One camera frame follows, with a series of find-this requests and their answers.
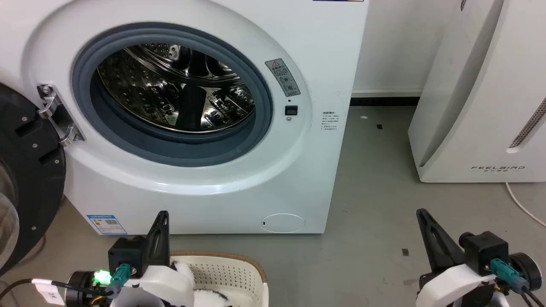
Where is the teal plug camera cable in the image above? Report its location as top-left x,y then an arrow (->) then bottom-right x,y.
489,258 -> 542,307
90,263 -> 132,305

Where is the grey warning sticker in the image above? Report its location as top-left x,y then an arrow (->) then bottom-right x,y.
264,58 -> 301,98

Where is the grey rubber door gasket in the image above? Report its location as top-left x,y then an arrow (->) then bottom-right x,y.
71,28 -> 274,167

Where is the white paper cable tag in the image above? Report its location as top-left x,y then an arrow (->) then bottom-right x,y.
32,278 -> 65,306

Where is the white front-load washing machine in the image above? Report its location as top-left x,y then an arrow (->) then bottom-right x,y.
0,0 -> 369,235

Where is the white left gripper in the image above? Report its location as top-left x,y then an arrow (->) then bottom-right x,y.
112,210 -> 195,307

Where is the teal plug right camera cable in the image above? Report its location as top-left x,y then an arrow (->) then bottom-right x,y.
489,258 -> 542,307

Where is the black washing machine door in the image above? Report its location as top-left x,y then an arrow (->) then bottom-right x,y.
0,82 -> 67,276

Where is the white air purifier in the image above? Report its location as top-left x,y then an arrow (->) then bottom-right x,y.
408,0 -> 546,183

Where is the teal plug left camera cable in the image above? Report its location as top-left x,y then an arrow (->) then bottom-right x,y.
90,263 -> 132,305

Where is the white fluffy plush toy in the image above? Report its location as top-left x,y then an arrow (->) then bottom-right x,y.
171,261 -> 233,307

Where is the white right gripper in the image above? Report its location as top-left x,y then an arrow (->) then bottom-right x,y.
415,208 -> 498,307

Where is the small printed text label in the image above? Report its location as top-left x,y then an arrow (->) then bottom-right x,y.
322,111 -> 340,131

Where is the metal door hinge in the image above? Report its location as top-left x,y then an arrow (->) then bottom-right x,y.
37,84 -> 85,147

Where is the blue energy label sticker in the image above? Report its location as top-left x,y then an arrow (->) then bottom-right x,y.
87,214 -> 128,236

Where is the round white filter cover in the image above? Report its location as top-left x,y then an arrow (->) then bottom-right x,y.
261,213 -> 306,234

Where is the white power cable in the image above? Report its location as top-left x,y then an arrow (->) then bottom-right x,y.
505,182 -> 546,227

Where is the stainless steel washing machine drum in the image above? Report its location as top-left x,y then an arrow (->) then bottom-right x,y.
97,44 -> 256,134

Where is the white perforated laundry basket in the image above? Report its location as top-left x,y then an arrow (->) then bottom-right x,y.
170,250 -> 270,307

